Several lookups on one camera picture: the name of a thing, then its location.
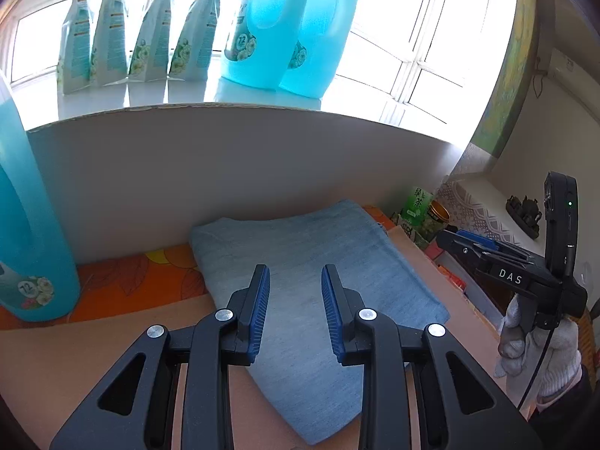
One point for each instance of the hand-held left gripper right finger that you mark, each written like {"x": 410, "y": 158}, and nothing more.
{"x": 333, "y": 318}

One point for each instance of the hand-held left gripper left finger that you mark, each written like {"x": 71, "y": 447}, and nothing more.
{"x": 257, "y": 318}

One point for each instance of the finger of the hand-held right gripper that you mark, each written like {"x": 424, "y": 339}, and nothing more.
{"x": 478, "y": 238}
{"x": 457, "y": 243}

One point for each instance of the blue denim pants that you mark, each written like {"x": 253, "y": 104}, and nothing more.
{"x": 300, "y": 243}

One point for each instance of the person's right forearm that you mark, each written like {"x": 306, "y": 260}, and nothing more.
{"x": 572, "y": 412}

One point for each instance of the person's right hand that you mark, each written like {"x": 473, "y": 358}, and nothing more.
{"x": 558, "y": 356}

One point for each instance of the white lace cloth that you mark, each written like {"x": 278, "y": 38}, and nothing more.
{"x": 473, "y": 211}

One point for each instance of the gold round tin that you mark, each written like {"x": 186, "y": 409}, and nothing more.
{"x": 438, "y": 215}

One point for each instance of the dark teapot ornament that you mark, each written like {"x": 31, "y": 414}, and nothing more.
{"x": 525, "y": 213}

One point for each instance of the orange floral tablecloth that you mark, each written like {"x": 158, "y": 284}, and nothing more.
{"x": 140, "y": 272}

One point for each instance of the beige towel mat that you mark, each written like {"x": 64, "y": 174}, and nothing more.
{"x": 108, "y": 328}

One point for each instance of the white air conditioner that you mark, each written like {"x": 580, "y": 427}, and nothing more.
{"x": 574, "y": 75}

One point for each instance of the blue detergent bottle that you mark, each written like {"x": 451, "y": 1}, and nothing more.
{"x": 323, "y": 42}
{"x": 262, "y": 23}
{"x": 28, "y": 220}

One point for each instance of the yellow green wall poster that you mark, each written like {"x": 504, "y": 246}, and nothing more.
{"x": 508, "y": 79}

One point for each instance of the white window frame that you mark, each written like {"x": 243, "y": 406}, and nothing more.
{"x": 422, "y": 63}

